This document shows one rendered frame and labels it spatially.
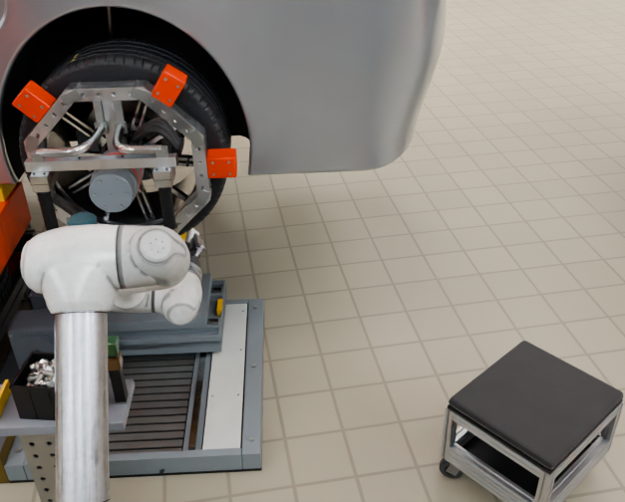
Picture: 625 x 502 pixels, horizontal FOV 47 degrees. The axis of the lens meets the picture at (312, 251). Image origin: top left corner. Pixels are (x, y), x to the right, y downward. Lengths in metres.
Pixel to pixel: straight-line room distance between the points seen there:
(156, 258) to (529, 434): 1.17
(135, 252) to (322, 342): 1.54
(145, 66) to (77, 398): 1.13
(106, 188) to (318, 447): 1.08
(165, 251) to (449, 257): 2.15
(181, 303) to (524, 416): 1.01
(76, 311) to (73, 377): 0.13
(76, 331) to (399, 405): 1.43
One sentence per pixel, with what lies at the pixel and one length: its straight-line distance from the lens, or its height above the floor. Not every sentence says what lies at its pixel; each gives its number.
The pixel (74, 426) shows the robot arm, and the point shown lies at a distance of 1.46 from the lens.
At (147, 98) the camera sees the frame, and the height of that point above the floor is 1.09.
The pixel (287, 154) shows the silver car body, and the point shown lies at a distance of 2.40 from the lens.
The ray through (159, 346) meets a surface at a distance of 2.70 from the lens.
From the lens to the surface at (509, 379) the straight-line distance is 2.24.
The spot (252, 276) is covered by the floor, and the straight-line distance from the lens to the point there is 3.23.
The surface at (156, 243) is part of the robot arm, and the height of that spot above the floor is 1.10.
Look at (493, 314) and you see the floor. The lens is 3.06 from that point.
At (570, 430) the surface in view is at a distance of 2.14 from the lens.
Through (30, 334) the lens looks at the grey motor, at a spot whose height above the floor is 0.39.
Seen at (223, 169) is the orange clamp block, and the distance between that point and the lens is 2.26.
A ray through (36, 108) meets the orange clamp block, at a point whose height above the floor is 1.07.
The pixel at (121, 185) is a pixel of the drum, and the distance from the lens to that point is 2.16.
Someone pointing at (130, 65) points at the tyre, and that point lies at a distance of 2.26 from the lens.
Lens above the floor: 1.82
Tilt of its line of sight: 32 degrees down
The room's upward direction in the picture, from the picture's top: 1 degrees counter-clockwise
